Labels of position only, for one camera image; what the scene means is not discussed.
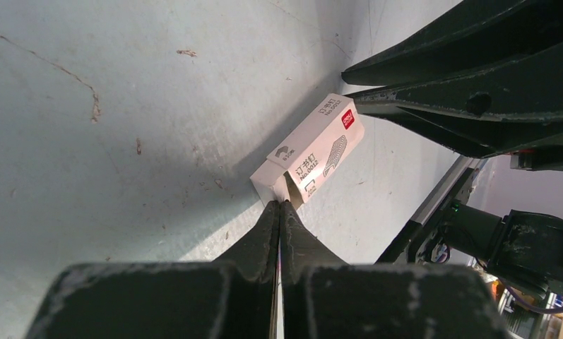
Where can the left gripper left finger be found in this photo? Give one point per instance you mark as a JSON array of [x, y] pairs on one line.
[[232, 296]]

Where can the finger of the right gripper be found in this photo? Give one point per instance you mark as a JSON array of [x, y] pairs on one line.
[[516, 106], [471, 35]]

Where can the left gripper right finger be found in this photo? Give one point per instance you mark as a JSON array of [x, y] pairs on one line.
[[324, 297]]

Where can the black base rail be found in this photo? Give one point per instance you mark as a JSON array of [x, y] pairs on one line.
[[420, 235]]

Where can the small white staple box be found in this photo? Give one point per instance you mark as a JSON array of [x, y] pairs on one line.
[[294, 170]]

